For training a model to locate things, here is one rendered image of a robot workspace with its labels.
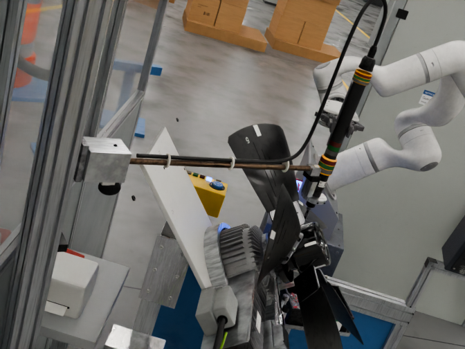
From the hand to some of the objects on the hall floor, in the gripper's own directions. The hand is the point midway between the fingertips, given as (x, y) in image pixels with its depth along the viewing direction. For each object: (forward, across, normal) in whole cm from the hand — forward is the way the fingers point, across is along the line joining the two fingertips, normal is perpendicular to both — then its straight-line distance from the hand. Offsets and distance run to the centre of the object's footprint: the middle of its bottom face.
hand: (340, 127), depth 160 cm
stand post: (+13, -34, +151) cm, 155 cm away
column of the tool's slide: (+41, -59, +151) cm, 167 cm away
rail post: (-36, +53, +151) cm, 164 cm away
